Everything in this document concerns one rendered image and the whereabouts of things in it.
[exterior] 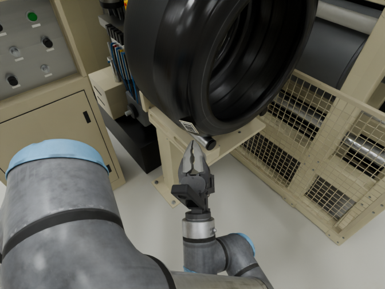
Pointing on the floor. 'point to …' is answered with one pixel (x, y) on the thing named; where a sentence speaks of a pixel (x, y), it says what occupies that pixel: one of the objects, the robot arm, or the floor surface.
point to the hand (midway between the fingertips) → (192, 144)
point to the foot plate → (165, 191)
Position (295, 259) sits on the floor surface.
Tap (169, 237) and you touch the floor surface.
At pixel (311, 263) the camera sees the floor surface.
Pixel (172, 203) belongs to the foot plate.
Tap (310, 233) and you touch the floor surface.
